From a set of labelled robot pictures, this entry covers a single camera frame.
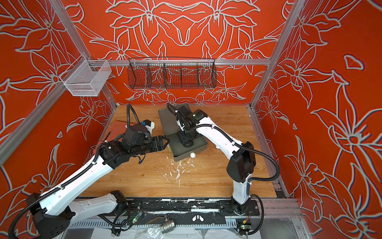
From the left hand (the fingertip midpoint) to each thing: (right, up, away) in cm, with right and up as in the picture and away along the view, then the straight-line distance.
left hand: (165, 140), depth 70 cm
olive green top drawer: (+6, -7, +6) cm, 11 cm away
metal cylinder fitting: (+2, -38, -5) cm, 39 cm away
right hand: (+9, 0, +10) cm, 13 cm away
